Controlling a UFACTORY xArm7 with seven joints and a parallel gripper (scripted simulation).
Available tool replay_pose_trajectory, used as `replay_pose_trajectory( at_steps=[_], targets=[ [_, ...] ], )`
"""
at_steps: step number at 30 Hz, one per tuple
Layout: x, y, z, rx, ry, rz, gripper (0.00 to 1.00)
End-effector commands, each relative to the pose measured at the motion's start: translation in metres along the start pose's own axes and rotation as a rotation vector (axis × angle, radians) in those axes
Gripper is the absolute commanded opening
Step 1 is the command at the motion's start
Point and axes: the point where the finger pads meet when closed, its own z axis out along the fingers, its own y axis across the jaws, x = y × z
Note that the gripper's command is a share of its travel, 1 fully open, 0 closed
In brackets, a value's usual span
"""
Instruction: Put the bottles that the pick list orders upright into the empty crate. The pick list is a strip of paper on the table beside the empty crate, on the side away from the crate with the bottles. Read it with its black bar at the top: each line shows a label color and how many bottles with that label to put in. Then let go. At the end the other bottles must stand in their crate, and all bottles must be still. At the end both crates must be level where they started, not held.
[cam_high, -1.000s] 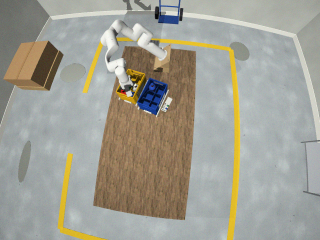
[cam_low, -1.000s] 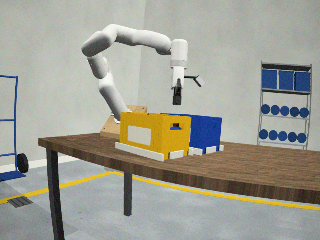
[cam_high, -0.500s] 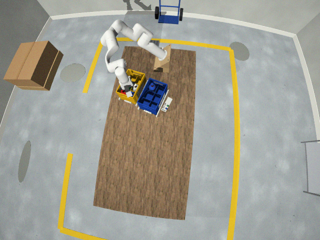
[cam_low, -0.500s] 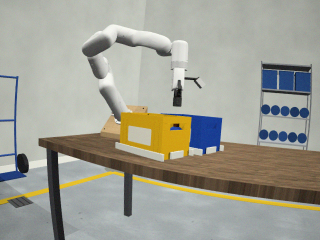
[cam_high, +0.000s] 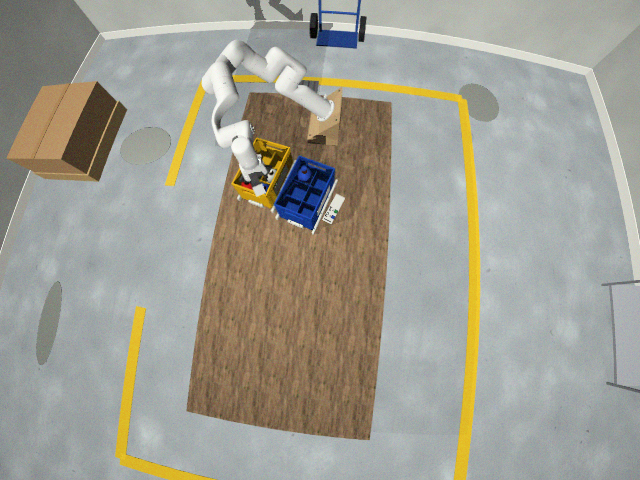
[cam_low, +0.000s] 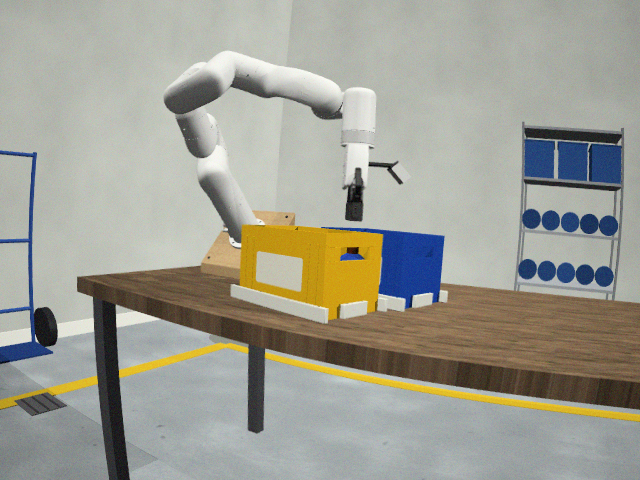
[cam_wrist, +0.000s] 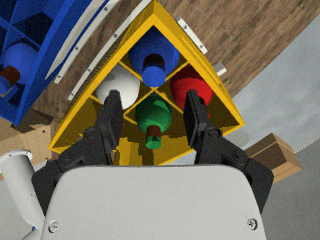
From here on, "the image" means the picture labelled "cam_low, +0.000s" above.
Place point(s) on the blue divided crate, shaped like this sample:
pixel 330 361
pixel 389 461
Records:
pixel 404 272

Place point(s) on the yellow plastic crate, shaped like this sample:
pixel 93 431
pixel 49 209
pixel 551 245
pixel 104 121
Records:
pixel 303 264

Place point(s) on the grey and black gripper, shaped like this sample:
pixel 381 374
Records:
pixel 355 169

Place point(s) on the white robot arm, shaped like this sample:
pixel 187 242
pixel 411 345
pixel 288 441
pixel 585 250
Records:
pixel 230 69

